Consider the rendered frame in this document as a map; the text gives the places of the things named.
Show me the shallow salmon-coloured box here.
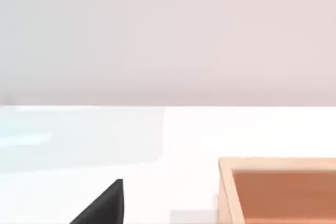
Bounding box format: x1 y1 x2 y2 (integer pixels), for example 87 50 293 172
217 156 336 224

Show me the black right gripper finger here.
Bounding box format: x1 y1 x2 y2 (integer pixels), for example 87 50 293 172
69 178 124 224

